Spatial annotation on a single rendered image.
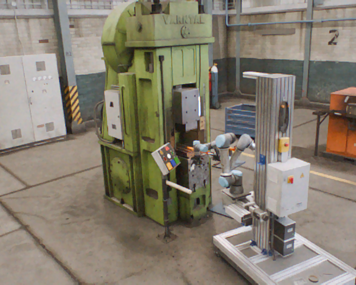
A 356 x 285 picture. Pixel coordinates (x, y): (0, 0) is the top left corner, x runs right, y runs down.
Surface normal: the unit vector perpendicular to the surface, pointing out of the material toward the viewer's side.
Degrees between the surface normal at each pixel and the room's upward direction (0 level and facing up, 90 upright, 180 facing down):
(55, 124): 90
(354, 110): 90
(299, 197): 90
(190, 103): 90
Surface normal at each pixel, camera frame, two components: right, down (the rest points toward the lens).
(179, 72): 0.67, 0.20
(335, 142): -0.73, 0.25
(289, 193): 0.45, 0.25
